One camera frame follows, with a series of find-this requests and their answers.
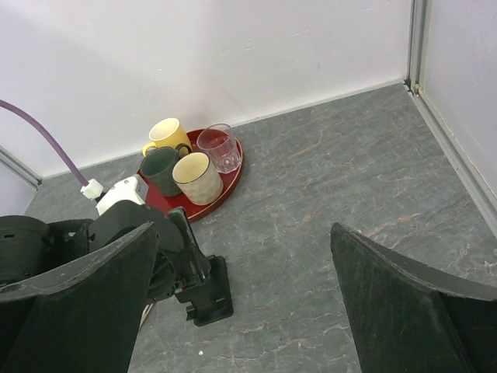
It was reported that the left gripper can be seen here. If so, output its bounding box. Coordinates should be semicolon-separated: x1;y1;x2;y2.
69;201;185;302

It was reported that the black phone stand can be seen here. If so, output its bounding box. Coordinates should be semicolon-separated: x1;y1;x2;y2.
168;207;234;327

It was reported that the aluminium frame post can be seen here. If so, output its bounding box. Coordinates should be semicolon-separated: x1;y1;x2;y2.
0;146;43;190
405;1;496;231

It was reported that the left aluminium frame post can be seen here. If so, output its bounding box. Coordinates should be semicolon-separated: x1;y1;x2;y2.
0;146;43;190

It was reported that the clear drinking glass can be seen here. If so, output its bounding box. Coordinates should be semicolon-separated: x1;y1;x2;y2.
196;124;242;174

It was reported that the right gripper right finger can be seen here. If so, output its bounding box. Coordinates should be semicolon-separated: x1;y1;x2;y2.
330;222;496;372

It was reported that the right aluminium frame post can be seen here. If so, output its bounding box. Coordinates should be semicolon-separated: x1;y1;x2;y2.
405;1;496;231

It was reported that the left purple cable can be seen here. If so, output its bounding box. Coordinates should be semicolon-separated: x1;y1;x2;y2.
0;99;90;187

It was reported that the yellow mug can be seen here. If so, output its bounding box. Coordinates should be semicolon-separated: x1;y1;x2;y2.
142;118;193;156

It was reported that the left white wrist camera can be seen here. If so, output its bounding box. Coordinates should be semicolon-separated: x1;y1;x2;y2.
80;174;149;216

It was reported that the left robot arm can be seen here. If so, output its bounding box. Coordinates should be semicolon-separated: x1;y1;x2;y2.
1;201;191;302

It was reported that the dark green mug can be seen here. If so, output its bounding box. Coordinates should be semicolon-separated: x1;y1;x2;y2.
140;143;192;197

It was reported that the cream faceted cup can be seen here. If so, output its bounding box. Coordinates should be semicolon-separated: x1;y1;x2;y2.
172;152;224;206

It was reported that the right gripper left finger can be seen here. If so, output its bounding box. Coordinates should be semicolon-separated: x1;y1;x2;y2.
1;223;155;372

